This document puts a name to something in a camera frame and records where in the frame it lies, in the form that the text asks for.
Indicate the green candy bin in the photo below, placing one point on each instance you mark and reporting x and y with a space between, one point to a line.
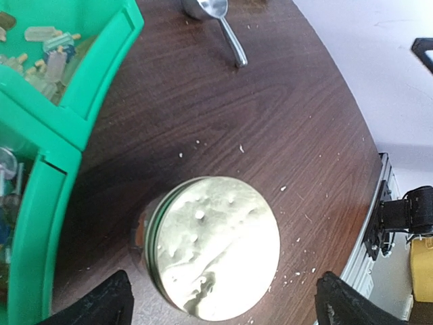
114 26
38 169

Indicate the clear plastic round container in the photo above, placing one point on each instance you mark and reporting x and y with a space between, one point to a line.
138 237

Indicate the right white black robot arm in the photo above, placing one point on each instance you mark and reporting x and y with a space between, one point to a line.
411 214

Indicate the gold round lid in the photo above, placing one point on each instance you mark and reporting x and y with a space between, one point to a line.
211 246

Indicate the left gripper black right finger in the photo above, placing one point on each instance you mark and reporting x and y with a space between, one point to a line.
338 303

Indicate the silver metal scoop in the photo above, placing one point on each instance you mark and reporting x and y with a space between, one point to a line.
217 10

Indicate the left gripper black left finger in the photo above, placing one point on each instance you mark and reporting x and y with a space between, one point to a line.
111 302

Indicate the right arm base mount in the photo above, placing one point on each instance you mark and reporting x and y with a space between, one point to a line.
374 234

